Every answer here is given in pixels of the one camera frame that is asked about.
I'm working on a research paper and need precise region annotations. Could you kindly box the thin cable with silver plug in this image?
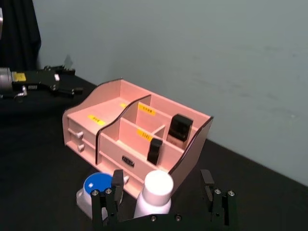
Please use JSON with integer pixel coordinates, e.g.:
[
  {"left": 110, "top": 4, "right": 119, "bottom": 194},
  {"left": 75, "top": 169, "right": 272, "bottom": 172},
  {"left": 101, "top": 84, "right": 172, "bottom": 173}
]
[{"left": 13, "top": 86, "right": 28, "bottom": 102}]

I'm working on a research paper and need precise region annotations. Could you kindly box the white bottle with white cap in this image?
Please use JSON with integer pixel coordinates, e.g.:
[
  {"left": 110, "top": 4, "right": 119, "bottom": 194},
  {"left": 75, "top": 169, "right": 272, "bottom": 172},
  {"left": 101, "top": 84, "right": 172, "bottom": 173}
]
[{"left": 133, "top": 169, "right": 175, "bottom": 219}]

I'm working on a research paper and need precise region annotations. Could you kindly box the small black rectangular case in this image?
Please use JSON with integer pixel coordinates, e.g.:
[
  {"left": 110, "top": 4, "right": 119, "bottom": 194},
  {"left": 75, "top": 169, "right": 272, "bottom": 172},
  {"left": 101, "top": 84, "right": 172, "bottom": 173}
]
[{"left": 147, "top": 138, "right": 164, "bottom": 166}]

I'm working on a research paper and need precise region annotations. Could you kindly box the white jar with blue lid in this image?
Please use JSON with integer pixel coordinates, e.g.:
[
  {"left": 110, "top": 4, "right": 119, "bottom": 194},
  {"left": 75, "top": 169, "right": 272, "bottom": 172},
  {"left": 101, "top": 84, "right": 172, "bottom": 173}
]
[{"left": 76, "top": 171, "right": 116, "bottom": 220}]

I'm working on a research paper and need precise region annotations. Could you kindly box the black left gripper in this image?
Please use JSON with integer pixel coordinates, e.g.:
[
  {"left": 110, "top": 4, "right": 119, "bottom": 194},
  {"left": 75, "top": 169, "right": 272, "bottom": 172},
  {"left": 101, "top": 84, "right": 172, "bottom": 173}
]
[{"left": 11, "top": 64, "right": 84, "bottom": 99}]

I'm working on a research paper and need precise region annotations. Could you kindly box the pink wooden desk organizer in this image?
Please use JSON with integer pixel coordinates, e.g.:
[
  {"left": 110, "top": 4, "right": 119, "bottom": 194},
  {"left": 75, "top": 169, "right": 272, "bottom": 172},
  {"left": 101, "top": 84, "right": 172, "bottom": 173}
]
[{"left": 62, "top": 78, "right": 214, "bottom": 199}]

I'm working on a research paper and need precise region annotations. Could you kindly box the black hanging fabric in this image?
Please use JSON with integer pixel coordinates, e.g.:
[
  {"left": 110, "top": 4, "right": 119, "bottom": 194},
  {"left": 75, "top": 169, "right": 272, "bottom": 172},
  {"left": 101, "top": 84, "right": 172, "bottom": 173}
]
[{"left": 0, "top": 0, "right": 42, "bottom": 72}]

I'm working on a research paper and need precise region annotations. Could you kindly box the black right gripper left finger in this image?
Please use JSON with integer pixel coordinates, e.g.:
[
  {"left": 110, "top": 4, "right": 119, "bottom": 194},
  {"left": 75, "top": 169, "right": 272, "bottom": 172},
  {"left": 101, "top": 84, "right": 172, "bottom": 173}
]
[{"left": 90, "top": 169, "right": 125, "bottom": 228}]

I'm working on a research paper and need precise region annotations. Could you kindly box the beige bottle with black cap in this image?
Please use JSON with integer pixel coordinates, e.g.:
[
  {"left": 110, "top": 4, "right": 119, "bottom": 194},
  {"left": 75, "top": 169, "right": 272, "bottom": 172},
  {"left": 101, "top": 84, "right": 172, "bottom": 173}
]
[{"left": 167, "top": 114, "right": 194, "bottom": 149}]

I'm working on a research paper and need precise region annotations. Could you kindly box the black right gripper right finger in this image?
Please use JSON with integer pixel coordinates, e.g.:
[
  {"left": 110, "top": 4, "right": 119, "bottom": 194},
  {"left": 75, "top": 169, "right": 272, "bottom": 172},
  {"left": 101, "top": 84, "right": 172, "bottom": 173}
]
[{"left": 200, "top": 169, "right": 238, "bottom": 227}]

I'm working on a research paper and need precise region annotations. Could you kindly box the black table cloth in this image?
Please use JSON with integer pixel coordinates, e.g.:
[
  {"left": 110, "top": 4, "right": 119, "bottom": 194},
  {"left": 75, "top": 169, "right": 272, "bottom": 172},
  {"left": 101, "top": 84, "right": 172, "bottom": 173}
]
[{"left": 0, "top": 74, "right": 308, "bottom": 231}]

